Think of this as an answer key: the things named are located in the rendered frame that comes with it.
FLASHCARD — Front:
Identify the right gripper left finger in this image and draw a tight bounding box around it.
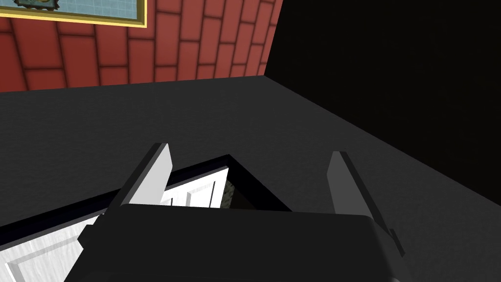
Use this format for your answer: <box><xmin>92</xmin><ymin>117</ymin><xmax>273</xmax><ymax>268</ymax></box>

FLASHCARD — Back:
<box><xmin>108</xmin><ymin>142</ymin><xmax>173</xmax><ymax>210</ymax></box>

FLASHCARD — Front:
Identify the gold framed picture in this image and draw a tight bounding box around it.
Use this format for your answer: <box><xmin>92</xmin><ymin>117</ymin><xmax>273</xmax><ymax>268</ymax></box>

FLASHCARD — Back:
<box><xmin>0</xmin><ymin>0</ymin><xmax>148</xmax><ymax>29</ymax></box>

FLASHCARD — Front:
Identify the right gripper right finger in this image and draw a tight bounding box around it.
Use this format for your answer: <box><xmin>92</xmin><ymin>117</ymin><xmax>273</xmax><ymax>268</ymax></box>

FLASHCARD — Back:
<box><xmin>326</xmin><ymin>150</ymin><xmax>386</xmax><ymax>230</ymax></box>

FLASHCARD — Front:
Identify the white panelled door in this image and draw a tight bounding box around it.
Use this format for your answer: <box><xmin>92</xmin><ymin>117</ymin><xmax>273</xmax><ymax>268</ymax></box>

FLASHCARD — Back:
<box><xmin>0</xmin><ymin>166</ymin><xmax>230</xmax><ymax>282</ymax></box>

